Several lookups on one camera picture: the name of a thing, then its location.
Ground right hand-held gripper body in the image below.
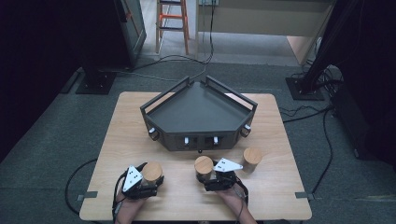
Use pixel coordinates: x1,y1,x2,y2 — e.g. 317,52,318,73
204,157,245,192

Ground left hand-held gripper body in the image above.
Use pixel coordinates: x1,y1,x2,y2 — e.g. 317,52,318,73
120,164,160,201

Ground glass jar of white lotus seeds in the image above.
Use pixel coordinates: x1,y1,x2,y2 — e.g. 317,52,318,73
140,161,165,189

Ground glass jar of green mung beans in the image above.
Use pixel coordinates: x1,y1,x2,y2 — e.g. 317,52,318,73
193,155,217,183

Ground glass jar of brown dried longans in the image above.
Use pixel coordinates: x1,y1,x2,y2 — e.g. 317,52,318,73
241,147,263,175

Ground dark grey metal corner rack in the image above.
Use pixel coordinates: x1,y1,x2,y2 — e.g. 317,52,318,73
139,75,259,153

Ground person's left hand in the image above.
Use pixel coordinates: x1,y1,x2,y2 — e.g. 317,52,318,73
115,189,148,219

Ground person's right hand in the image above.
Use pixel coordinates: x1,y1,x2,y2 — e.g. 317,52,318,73
216,187,248,213

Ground black stand with square base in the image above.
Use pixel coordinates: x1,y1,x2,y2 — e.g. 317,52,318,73
75,55,119,96

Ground dark monitor panel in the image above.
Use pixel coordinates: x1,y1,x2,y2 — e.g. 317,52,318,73
112,0,148,68

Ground black equipment box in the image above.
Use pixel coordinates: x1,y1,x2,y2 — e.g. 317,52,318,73
330,83,396,166

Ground wooden step ladder orange braces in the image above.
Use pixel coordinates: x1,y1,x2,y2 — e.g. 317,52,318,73
154,0,191,56

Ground light wooden desk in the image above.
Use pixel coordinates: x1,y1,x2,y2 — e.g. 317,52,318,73
195,0,338,66

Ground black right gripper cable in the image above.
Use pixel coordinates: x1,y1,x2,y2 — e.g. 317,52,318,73
233,176,250,224

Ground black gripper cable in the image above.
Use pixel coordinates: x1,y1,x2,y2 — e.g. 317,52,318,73
64,158,127,224
233,176,250,224

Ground grey table foot bracket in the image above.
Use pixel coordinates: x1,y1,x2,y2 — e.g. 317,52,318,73
76,190,99,202
294,191,316,201

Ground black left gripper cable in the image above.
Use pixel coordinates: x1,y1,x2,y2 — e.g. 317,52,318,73
64,158,127,224

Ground long black floor cable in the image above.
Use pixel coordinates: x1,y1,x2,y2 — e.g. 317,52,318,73
278,105,335,195

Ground thin black floor cable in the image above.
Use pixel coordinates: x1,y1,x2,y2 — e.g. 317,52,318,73
102,0,218,82

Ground black stand with cable bundle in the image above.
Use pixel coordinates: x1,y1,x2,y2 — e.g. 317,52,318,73
285,0,362,102

